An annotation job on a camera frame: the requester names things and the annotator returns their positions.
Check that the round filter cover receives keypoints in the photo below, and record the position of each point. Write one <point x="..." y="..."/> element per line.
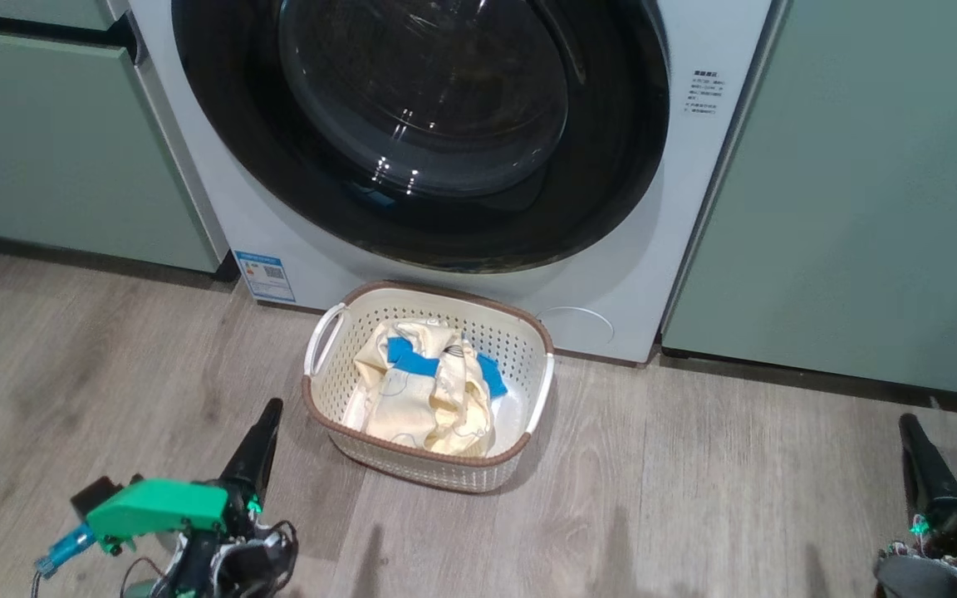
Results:
<point x="578" y="328"/>

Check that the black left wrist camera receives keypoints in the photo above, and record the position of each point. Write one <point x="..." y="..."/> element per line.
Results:
<point x="92" y="497"/>

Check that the black plinth under wide cabinet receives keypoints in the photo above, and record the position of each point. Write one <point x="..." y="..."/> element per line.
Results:
<point x="71" y="257"/>

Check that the printed text notice label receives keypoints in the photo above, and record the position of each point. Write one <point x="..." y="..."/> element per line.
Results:
<point x="704" y="93"/>

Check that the cream garment with blue trim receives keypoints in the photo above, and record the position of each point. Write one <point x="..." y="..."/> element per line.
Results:
<point x="412" y="407"/>

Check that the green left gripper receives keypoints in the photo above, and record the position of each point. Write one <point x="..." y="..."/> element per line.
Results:
<point x="163" y="507"/>

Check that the white washing machine body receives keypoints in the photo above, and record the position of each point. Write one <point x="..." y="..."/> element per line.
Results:
<point x="611" y="274"/>

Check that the black plinth under tall cabinet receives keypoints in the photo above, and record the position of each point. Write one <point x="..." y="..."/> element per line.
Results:
<point x="777" y="372"/>

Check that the black glass washing machine door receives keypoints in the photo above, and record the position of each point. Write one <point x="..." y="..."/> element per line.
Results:
<point x="221" y="124"/>

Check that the cream perforated laundry basket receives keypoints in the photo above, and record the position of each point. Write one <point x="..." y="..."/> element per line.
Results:
<point x="437" y="473"/>

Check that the wide pale green cabinet door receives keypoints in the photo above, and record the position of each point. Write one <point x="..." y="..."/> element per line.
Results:
<point x="46" y="141"/>

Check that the pale green cabinet drawer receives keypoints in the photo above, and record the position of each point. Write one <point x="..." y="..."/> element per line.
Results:
<point x="30" y="10"/>

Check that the tall pale green cabinet panel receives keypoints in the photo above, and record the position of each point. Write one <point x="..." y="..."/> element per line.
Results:
<point x="861" y="208"/>

